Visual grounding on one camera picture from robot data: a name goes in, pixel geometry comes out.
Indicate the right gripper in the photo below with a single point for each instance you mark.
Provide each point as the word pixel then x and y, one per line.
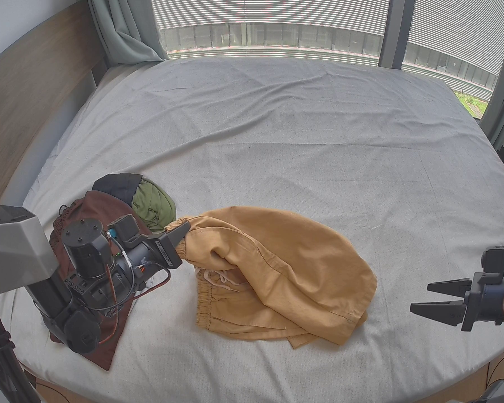
pixel 487 300

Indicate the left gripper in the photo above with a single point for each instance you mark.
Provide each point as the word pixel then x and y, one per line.
pixel 159 252

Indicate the tan shorts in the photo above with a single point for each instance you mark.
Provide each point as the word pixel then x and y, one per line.
pixel 298 267

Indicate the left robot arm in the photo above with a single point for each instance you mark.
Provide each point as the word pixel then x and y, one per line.
pixel 21 246

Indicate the green garment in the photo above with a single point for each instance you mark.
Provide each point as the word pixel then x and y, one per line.
pixel 155 204

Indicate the black garment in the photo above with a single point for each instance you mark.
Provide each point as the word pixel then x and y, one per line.
pixel 117 187

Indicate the brown shorts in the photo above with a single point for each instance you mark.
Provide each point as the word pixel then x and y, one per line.
pixel 96 208

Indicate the bed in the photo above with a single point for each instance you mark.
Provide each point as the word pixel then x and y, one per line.
pixel 302 141

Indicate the window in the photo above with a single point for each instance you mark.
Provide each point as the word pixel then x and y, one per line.
pixel 277 6

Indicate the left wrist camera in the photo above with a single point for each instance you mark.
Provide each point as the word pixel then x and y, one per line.
pixel 124 227

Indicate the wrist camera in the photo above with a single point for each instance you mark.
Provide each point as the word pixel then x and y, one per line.
pixel 493 260
pixel 124 227

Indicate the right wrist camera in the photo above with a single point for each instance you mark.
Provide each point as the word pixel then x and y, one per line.
pixel 493 260

